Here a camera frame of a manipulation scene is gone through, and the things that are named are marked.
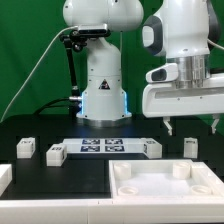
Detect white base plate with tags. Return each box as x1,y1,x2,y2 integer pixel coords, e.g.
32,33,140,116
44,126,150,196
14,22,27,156
63,138,144,154

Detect white square tabletop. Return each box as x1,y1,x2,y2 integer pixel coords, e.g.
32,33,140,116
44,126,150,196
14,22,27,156
109,160,224,200

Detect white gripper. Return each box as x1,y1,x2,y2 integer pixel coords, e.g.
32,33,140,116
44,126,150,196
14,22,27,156
142,63,224,136

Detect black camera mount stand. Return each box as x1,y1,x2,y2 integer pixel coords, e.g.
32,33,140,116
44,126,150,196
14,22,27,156
59,29,88,118

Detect grey camera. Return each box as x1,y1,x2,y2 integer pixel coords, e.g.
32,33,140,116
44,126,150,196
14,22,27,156
71,24,110,38

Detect black cable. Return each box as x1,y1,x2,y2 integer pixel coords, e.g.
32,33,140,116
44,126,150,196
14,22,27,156
33,97,72,116

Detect white cable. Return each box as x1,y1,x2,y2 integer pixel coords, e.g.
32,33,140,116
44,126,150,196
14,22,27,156
0,25,80,123

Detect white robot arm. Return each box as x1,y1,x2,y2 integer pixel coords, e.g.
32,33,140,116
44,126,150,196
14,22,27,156
63,0,224,126

